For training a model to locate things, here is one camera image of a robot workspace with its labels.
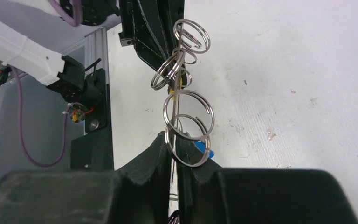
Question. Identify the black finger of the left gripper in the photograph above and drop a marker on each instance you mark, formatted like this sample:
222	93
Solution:
174	10
143	27

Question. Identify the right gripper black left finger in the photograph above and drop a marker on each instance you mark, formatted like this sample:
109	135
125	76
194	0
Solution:
137	193

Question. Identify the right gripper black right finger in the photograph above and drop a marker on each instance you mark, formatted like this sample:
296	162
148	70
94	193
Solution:
211	194

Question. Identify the blue key tag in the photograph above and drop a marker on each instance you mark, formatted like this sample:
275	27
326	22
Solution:
202	147

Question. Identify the yellow key tag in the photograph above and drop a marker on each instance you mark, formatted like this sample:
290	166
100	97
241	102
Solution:
174	86

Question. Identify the large metal ring disc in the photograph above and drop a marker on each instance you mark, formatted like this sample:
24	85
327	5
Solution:
179	71

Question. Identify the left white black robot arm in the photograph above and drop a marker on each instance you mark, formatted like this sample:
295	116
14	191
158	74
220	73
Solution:
32	31

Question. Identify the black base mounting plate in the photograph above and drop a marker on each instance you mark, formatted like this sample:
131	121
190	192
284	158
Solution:
94	150

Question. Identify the aluminium frame rail front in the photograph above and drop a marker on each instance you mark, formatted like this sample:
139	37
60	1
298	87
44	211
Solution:
47	131

